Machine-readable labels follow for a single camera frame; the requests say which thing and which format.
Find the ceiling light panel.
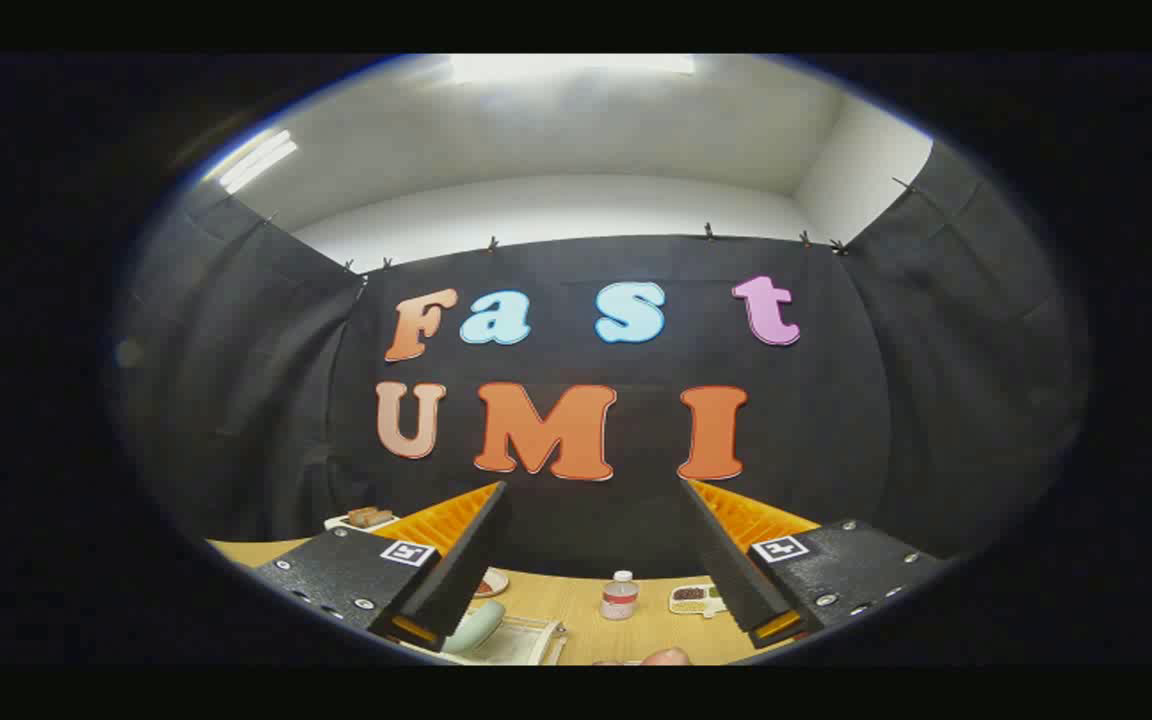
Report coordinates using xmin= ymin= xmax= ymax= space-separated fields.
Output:
xmin=214 ymin=130 xmax=299 ymax=194

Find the clear plastic bottle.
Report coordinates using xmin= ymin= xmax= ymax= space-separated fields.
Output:
xmin=601 ymin=570 xmax=640 ymax=621

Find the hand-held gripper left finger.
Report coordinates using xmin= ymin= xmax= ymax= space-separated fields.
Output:
xmin=254 ymin=480 xmax=514 ymax=651

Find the white divided bean dish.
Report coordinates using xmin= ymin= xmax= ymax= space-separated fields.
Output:
xmin=669 ymin=584 xmax=727 ymax=618

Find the white wire dish rack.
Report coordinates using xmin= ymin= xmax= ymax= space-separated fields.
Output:
xmin=406 ymin=615 xmax=567 ymax=666

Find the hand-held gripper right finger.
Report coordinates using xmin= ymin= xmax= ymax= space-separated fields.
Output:
xmin=678 ymin=478 xmax=947 ymax=649

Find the pale green plate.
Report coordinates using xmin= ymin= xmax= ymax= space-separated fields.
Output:
xmin=441 ymin=600 xmax=505 ymax=656

